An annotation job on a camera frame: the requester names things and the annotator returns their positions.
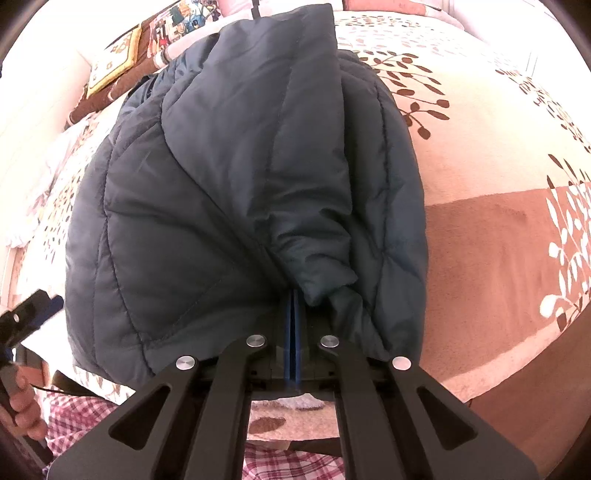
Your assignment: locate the dark teal quilted jacket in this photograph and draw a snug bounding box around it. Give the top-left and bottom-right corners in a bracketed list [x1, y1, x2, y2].
[65, 5, 428, 388]

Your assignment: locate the person's left hand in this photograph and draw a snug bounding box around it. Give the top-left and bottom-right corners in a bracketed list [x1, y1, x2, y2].
[1, 373, 48, 441]

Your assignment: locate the plaid shirt torso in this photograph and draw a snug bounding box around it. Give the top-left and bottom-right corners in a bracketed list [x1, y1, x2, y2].
[39, 390, 345, 479]

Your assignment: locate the leaf patterned bed blanket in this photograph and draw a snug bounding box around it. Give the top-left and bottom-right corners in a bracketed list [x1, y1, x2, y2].
[6, 8, 591, 444]

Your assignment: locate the yellow flower cushion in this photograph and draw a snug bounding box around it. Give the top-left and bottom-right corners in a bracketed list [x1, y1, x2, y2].
[86, 24, 142, 98]

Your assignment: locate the colourful cartoon cushion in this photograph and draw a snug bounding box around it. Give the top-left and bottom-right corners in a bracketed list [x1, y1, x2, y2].
[146, 0, 221, 58]

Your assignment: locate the red pink pillow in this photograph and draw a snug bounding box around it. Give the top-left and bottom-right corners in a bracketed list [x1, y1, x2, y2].
[342, 0, 465, 30]

